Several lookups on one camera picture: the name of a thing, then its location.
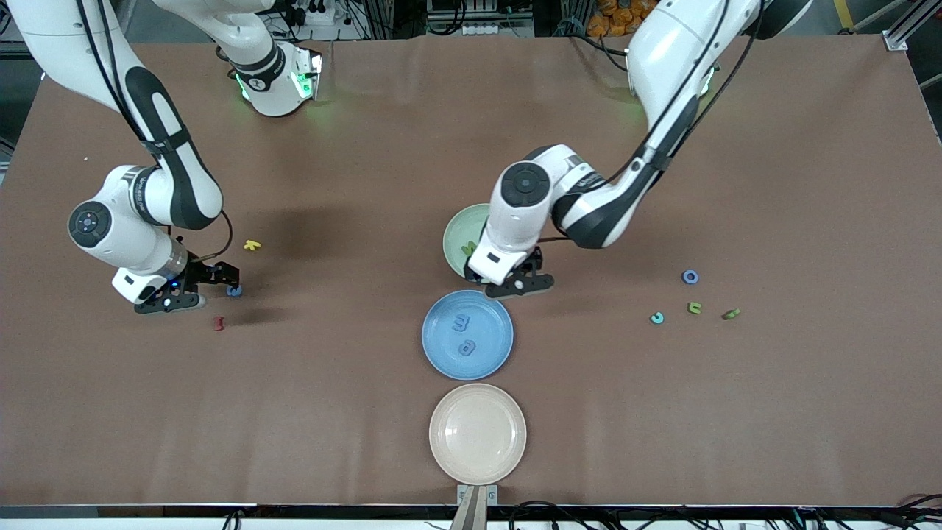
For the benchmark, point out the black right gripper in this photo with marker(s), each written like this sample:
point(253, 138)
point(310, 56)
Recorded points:
point(200, 273)

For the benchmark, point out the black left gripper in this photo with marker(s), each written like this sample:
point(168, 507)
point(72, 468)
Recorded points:
point(531, 260)

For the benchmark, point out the green foam letter N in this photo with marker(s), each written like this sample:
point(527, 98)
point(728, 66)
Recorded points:
point(468, 249)

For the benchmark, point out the blue foam letter E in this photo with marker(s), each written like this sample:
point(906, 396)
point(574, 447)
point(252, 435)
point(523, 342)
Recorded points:
point(461, 322)

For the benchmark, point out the blue foam letter a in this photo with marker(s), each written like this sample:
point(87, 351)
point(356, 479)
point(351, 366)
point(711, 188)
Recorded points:
point(466, 347)

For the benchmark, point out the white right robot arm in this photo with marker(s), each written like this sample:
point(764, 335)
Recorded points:
point(125, 235)

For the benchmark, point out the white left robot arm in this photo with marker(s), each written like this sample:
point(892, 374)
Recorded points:
point(522, 221)

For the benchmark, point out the green plate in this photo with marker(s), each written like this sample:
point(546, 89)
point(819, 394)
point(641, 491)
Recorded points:
point(460, 224)

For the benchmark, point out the blue plate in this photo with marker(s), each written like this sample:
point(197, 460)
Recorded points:
point(486, 361)

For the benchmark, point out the blue foam letter o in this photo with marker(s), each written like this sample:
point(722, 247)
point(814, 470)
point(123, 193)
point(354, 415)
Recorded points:
point(684, 277)

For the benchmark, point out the beige plate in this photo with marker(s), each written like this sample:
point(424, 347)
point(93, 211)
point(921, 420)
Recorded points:
point(478, 434)

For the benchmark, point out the white power strip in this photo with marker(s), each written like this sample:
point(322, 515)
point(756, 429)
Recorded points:
point(316, 11)
point(486, 30)

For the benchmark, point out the bag of orange items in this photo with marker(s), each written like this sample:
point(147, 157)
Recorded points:
point(614, 18)

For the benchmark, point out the black table edge rail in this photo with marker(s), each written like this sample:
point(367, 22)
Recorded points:
point(147, 511)

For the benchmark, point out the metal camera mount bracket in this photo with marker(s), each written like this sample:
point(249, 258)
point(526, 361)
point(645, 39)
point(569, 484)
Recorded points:
point(477, 508)

